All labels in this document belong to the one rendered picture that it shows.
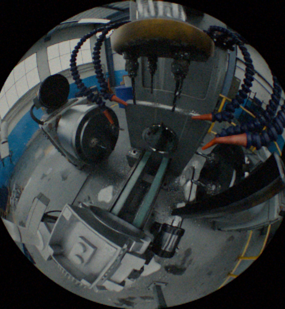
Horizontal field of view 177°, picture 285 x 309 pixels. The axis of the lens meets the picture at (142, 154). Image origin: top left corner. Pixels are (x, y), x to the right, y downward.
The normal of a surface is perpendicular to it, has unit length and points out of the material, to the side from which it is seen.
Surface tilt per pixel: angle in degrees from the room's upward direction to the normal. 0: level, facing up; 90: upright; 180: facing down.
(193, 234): 0
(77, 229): 0
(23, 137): 90
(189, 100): 90
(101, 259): 0
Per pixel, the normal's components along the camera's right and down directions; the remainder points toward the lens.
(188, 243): -0.03, -0.61
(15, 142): 0.86, 0.39
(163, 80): -0.43, 0.73
